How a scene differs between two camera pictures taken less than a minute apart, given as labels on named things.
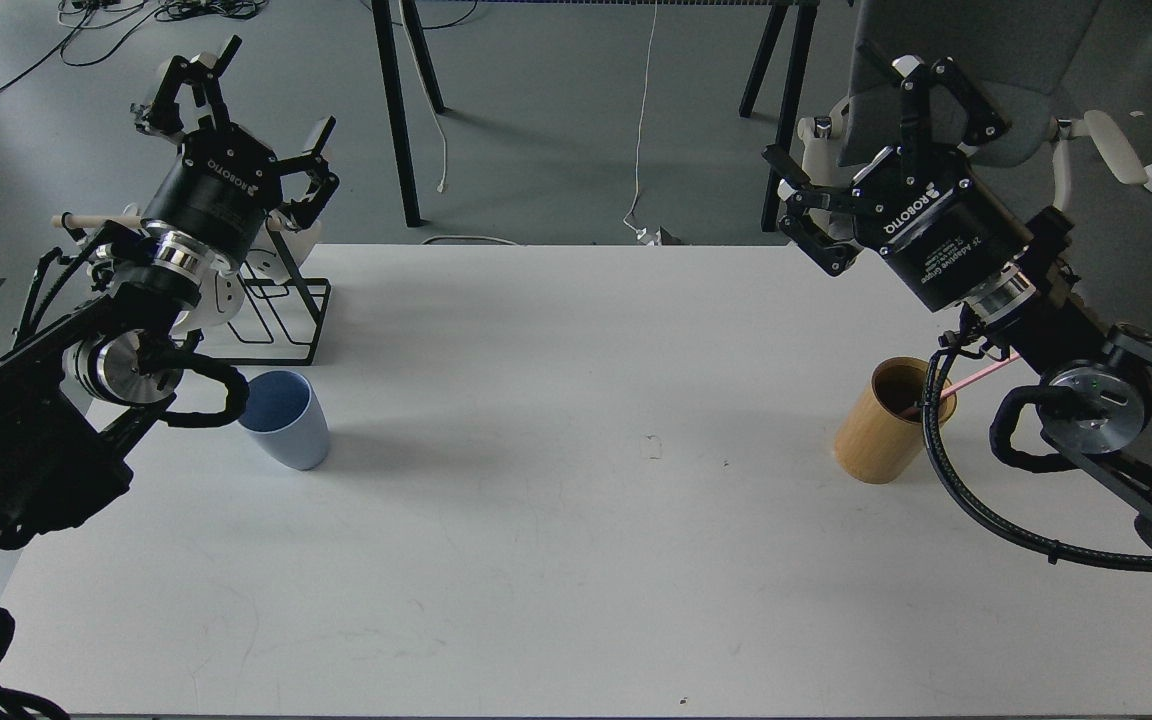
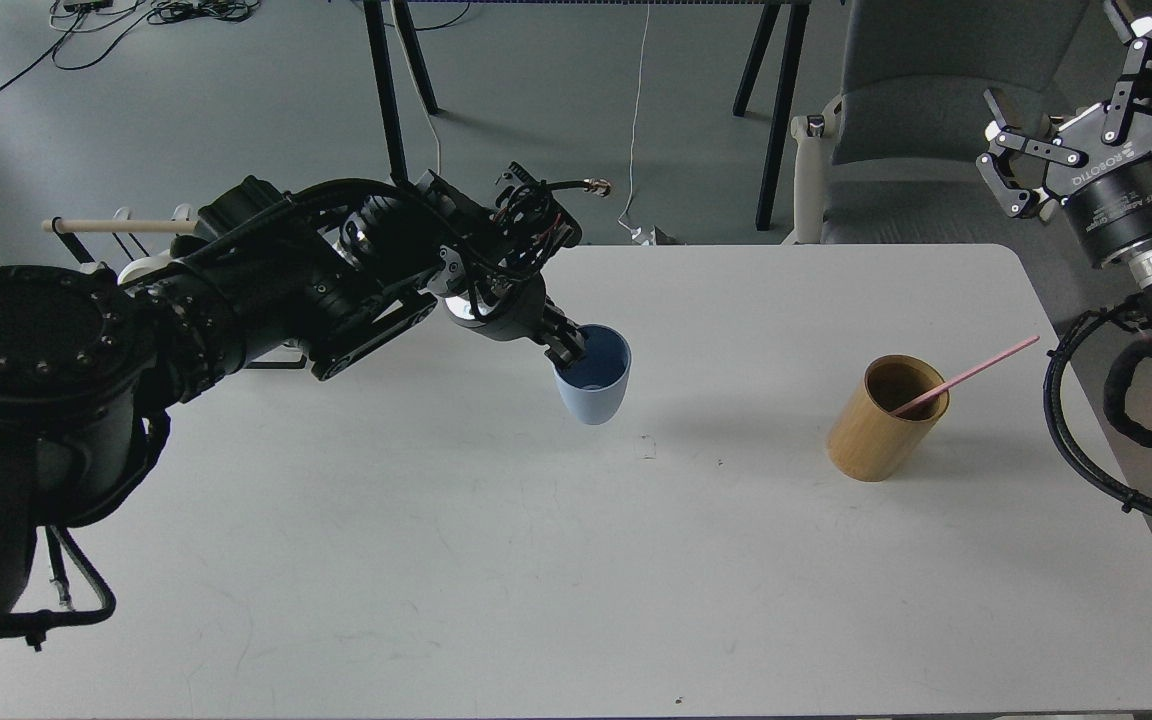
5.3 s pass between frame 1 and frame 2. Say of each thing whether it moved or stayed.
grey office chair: stayed
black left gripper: moved
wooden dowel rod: stayed
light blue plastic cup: moved
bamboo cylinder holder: stayed
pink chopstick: moved
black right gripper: moved
